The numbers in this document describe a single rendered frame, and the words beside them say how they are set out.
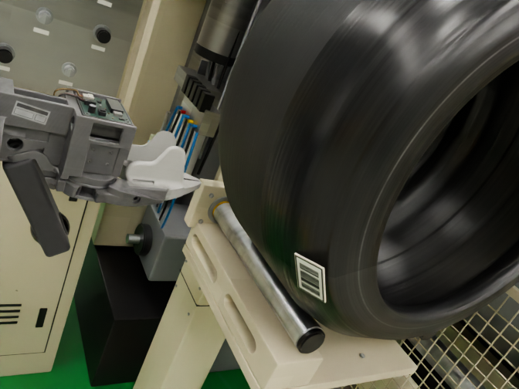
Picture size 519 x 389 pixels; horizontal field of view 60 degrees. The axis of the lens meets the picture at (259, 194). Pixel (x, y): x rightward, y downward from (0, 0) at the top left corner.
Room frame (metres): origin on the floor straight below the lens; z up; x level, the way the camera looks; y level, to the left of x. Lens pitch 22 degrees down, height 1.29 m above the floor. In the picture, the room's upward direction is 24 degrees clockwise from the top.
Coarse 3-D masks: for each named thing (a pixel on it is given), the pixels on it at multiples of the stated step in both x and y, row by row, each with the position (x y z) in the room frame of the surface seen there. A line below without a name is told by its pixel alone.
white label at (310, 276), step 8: (296, 256) 0.45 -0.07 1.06; (296, 264) 0.46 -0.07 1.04; (304, 264) 0.45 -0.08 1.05; (312, 264) 0.44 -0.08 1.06; (304, 272) 0.45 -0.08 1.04; (312, 272) 0.44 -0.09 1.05; (320, 272) 0.44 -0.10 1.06; (304, 280) 0.46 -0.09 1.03; (312, 280) 0.45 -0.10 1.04; (320, 280) 0.44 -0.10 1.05; (304, 288) 0.46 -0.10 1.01; (312, 288) 0.45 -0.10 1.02; (320, 288) 0.45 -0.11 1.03; (320, 296) 0.45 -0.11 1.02
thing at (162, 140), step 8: (160, 136) 0.44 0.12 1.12; (168, 136) 0.45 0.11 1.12; (136, 144) 0.43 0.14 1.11; (144, 144) 0.44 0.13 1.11; (152, 144) 0.44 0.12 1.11; (160, 144) 0.44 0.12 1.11; (168, 144) 0.45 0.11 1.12; (136, 152) 0.43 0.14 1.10; (144, 152) 0.44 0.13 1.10; (152, 152) 0.44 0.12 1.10; (160, 152) 0.44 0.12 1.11; (128, 160) 0.43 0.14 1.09; (136, 160) 0.43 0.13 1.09; (144, 160) 0.44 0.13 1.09; (152, 160) 0.44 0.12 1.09; (120, 176) 0.42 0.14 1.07; (184, 176) 0.46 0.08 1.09; (192, 176) 0.47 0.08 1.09
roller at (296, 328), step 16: (224, 208) 0.77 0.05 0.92; (224, 224) 0.74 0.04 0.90; (240, 240) 0.69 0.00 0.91; (240, 256) 0.68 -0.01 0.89; (256, 256) 0.66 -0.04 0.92; (256, 272) 0.63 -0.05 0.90; (272, 272) 0.62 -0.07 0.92; (272, 288) 0.60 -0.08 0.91; (272, 304) 0.58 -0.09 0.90; (288, 304) 0.57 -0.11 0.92; (288, 320) 0.55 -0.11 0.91; (304, 320) 0.54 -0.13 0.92; (304, 336) 0.52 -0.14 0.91; (320, 336) 0.53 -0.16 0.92; (304, 352) 0.52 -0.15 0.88
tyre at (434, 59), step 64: (320, 0) 0.54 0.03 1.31; (384, 0) 0.48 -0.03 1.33; (448, 0) 0.46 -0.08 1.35; (512, 0) 0.47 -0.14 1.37; (256, 64) 0.56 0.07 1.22; (320, 64) 0.48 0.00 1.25; (384, 64) 0.44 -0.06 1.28; (448, 64) 0.44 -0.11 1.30; (512, 64) 0.48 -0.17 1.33; (256, 128) 0.52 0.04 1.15; (320, 128) 0.44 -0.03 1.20; (384, 128) 0.43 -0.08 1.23; (448, 128) 0.94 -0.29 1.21; (512, 128) 0.90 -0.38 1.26; (256, 192) 0.50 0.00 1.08; (320, 192) 0.44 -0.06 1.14; (384, 192) 0.44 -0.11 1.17; (448, 192) 0.92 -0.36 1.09; (512, 192) 0.85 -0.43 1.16; (320, 256) 0.45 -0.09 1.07; (384, 256) 0.82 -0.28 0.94; (448, 256) 0.81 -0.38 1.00; (512, 256) 0.71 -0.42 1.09; (320, 320) 0.52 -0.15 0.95; (384, 320) 0.53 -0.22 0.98; (448, 320) 0.63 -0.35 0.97
